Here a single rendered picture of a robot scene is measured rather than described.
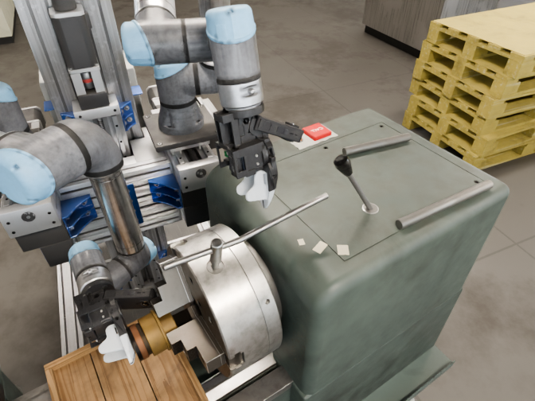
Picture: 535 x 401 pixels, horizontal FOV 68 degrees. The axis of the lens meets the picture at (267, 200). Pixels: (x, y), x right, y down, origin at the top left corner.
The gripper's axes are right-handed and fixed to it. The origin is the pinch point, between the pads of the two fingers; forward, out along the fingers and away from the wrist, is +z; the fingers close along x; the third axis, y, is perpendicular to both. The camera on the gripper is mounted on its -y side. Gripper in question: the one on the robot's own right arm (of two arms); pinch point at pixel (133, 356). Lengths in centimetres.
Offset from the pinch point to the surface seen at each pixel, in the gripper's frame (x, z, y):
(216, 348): 2.1, 8.5, -14.4
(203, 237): 14.3, -9.3, -21.3
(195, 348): 1.2, 5.8, -11.1
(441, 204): 19, 13, -67
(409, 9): -59, -294, -411
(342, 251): 17.1, 11.2, -42.1
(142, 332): 2.8, -2.0, -3.2
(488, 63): -33, -104, -277
